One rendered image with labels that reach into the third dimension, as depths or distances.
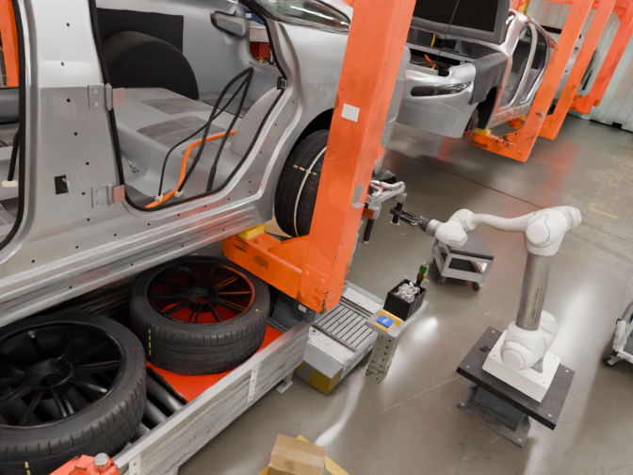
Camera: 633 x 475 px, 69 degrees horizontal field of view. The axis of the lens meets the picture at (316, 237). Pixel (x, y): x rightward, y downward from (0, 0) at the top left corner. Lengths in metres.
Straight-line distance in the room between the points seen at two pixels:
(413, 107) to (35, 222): 3.93
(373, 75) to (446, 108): 3.21
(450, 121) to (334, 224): 3.22
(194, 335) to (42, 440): 0.65
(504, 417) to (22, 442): 2.19
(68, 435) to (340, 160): 1.35
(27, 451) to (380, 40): 1.75
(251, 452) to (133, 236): 1.10
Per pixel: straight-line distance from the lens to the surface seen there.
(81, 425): 1.77
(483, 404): 2.80
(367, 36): 1.79
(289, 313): 2.65
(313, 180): 2.35
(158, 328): 2.08
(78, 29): 1.59
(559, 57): 5.83
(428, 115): 4.93
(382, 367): 2.64
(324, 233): 2.01
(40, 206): 1.64
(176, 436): 1.93
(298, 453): 2.10
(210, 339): 2.05
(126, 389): 1.84
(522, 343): 2.34
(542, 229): 2.09
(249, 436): 2.34
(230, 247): 2.45
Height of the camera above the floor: 1.86
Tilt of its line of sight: 28 degrees down
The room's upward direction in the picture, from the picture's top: 12 degrees clockwise
